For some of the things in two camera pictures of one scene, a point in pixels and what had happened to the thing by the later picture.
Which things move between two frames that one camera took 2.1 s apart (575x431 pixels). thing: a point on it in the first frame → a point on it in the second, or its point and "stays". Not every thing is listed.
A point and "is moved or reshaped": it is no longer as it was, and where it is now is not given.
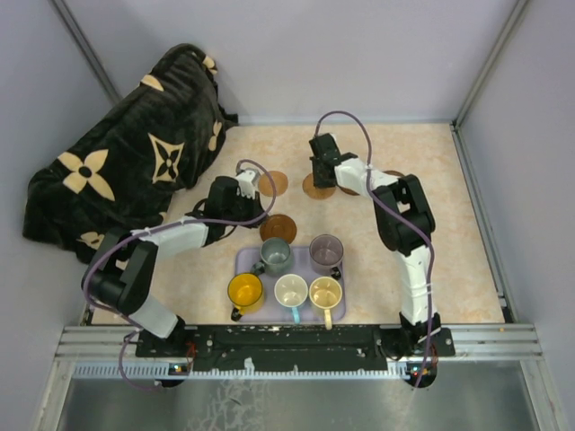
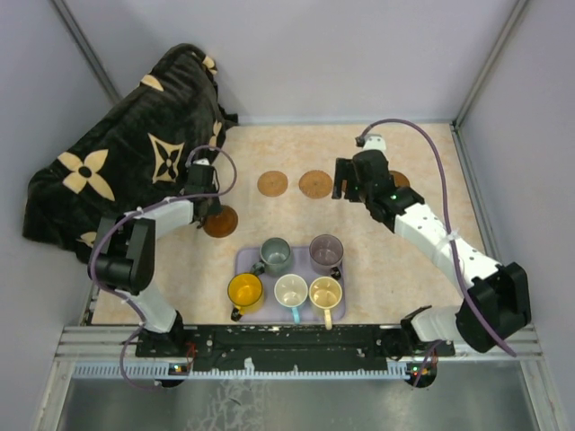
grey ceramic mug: x=275 y=258 stays
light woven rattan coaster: x=266 y=186 stays
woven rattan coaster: x=315 y=193 stays
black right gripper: x=318 y=183 → x=340 y=165
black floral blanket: x=164 y=134 stays
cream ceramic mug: x=325 y=293 stays
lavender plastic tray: x=273 y=311 stays
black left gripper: x=255 y=205 → x=216 y=208
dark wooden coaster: x=278 y=226 is moved or reshaped
